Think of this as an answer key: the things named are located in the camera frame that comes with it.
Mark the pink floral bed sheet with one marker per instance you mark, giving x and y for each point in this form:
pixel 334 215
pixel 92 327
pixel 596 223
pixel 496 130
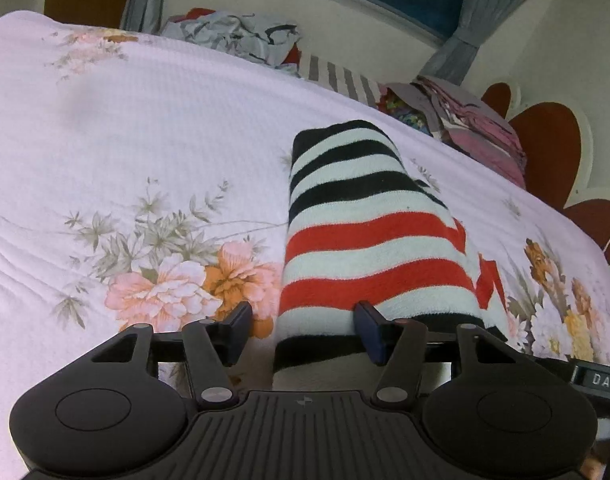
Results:
pixel 135 135

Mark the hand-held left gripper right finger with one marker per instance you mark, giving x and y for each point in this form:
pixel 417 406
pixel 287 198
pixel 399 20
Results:
pixel 367 325

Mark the pile of pink clothes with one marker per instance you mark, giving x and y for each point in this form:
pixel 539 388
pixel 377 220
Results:
pixel 480 130

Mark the grey white striped cloth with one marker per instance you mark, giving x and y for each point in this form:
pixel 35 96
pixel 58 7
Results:
pixel 340 80

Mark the red black white striped sweater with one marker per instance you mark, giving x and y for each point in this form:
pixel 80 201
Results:
pixel 365 240

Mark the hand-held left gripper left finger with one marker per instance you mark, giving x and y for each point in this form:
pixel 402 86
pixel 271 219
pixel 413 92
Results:
pixel 239 327

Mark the colourful patterned cloth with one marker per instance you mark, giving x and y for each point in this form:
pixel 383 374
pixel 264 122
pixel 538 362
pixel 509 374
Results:
pixel 407 112

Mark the pile of grey clothes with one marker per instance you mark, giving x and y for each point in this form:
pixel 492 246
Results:
pixel 235 32

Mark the person's right hand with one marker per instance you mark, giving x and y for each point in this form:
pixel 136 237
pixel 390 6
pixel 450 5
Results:
pixel 596 467

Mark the red and white headboard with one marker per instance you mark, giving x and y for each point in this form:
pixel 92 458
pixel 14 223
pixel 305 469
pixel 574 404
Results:
pixel 552 150

